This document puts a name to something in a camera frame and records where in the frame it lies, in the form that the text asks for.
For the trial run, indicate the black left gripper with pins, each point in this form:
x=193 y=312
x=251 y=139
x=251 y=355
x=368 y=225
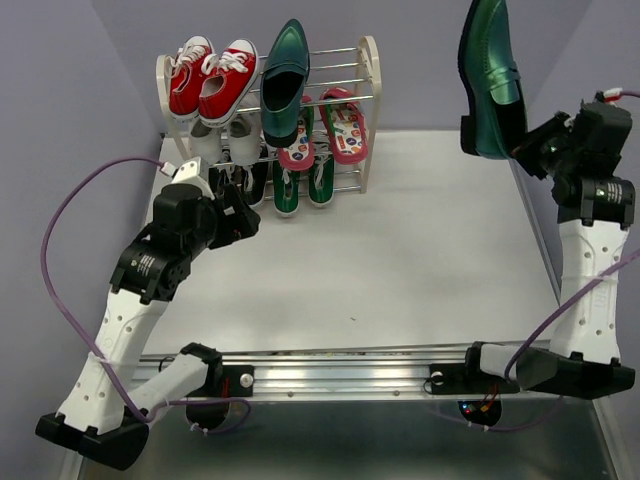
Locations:
x=238 y=225

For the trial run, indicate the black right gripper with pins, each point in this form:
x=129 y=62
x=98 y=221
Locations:
x=559 y=123

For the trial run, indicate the dark green loafer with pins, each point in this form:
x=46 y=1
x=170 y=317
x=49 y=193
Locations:
x=496 y=121
x=283 y=79

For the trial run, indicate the green canvas sneaker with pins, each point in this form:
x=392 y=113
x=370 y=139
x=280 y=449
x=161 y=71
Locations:
x=285 y=190
x=321 y=181

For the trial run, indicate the pink slide sandal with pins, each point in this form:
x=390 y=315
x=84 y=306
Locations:
x=299 y=156
x=345 y=126

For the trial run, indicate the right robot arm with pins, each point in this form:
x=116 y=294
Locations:
x=574 y=352

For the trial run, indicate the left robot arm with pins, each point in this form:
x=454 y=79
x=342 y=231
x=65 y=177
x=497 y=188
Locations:
x=104 y=418

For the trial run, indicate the cream shoe rack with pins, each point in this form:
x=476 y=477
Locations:
x=356 y=68

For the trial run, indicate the white sneaker left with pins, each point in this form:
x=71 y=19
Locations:
x=205 y=142

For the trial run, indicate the white sneaker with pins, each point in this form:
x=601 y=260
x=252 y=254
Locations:
x=205 y=142
x=244 y=138

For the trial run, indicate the black sneaker right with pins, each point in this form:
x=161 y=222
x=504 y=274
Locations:
x=253 y=183

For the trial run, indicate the white sneaker right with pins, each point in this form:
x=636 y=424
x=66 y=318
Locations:
x=244 y=138

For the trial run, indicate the red sneaker left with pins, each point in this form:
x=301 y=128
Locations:
x=187 y=77

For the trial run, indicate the red sneaker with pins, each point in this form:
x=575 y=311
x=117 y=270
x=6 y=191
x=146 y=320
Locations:
x=187 y=77
x=227 y=79

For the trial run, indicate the red sneaker right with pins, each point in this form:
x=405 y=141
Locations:
x=227 y=79

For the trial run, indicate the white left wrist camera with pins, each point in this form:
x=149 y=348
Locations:
x=194 y=172

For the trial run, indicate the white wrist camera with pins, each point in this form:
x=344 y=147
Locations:
x=609 y=96
x=194 y=172

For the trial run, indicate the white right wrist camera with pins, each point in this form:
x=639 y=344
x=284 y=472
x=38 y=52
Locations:
x=609 y=96

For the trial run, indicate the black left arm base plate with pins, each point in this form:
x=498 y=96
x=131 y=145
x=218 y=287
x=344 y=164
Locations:
x=224 y=381

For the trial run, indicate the aluminium table edge rail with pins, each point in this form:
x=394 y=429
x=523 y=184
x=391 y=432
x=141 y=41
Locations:
x=342 y=376

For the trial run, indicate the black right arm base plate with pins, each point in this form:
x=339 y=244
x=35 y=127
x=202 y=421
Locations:
x=456 y=379

